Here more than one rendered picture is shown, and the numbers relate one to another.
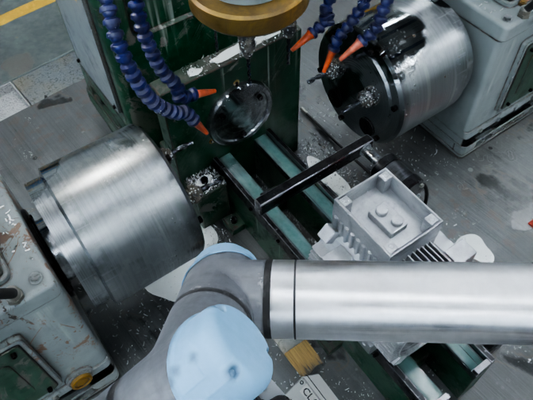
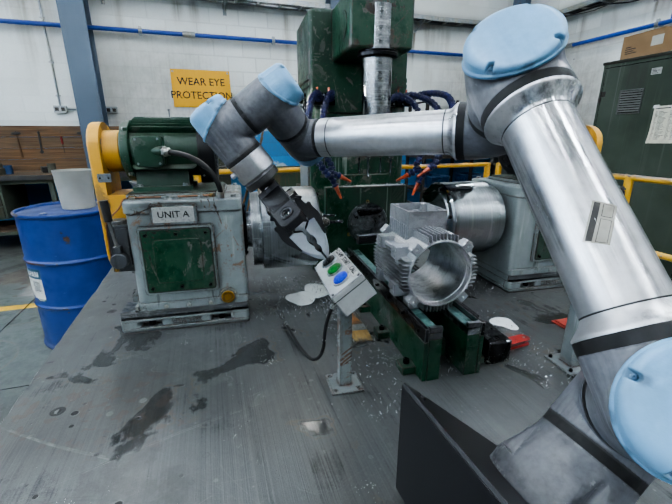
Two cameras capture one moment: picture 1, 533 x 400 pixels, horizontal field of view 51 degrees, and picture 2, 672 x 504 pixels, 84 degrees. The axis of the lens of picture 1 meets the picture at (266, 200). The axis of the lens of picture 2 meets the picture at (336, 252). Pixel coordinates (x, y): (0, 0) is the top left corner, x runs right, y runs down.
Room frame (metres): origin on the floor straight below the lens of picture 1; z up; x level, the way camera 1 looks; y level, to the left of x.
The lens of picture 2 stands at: (-0.49, -0.30, 1.32)
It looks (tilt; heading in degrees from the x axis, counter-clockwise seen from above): 17 degrees down; 20
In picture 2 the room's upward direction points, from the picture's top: straight up
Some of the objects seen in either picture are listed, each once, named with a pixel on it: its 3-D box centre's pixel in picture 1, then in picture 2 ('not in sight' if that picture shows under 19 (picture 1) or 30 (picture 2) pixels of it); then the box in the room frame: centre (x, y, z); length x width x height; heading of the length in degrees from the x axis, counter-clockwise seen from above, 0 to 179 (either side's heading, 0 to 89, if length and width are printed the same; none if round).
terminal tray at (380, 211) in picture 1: (384, 223); (416, 220); (0.45, -0.17, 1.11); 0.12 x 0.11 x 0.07; 33
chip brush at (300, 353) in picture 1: (280, 327); (353, 323); (0.43, -0.02, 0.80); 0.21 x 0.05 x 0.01; 33
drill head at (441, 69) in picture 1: (402, 62); (465, 217); (0.88, -0.29, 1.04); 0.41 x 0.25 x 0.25; 123
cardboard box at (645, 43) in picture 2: not in sight; (654, 46); (3.97, -1.70, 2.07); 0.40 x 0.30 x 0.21; 30
